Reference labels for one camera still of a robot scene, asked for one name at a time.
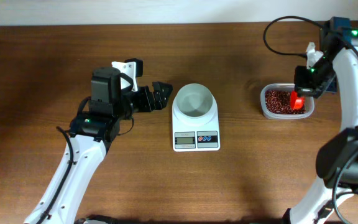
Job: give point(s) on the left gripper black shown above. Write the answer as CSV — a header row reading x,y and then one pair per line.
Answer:
x,y
157,104

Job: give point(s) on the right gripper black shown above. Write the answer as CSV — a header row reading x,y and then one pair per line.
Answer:
x,y
301,87

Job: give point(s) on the orange measuring scoop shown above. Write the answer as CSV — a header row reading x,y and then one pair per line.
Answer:
x,y
296,101

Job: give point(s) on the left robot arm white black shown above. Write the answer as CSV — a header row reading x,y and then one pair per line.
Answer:
x,y
89,137

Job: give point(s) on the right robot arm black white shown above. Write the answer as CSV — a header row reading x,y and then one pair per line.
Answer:
x,y
337,160

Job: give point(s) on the white round bowl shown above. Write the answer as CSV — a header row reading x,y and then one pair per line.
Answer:
x,y
194,100

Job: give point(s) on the white digital kitchen scale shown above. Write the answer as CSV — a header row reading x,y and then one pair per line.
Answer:
x,y
196,134

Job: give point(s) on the red adzuki beans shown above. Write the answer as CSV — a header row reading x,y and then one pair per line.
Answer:
x,y
278,102

